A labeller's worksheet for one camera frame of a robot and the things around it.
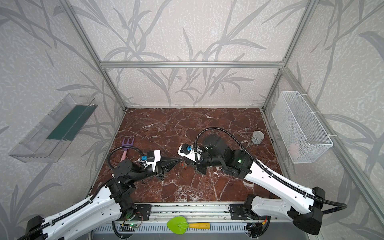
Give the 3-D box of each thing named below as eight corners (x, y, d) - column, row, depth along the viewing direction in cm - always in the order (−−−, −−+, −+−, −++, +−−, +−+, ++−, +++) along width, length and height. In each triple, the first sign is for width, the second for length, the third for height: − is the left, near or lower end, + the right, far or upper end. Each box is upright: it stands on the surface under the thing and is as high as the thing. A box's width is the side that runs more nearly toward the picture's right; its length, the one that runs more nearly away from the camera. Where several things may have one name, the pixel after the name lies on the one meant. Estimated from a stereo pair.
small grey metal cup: (251, 144, 102) (254, 139, 97) (249, 135, 106) (252, 130, 101) (262, 144, 102) (265, 139, 97) (259, 135, 106) (262, 130, 101)
